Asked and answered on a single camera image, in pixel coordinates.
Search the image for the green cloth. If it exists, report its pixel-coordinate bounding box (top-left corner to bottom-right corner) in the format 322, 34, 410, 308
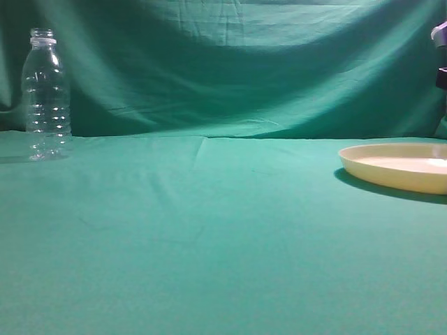
1, 1, 446, 334

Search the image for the cream plastic plate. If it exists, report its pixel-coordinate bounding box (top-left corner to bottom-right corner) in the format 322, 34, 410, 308
339, 142, 446, 195

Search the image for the clear plastic bottle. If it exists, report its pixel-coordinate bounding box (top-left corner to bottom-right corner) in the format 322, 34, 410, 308
21, 28, 72, 161

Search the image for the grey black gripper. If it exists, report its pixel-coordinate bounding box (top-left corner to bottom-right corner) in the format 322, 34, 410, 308
430, 21, 447, 89

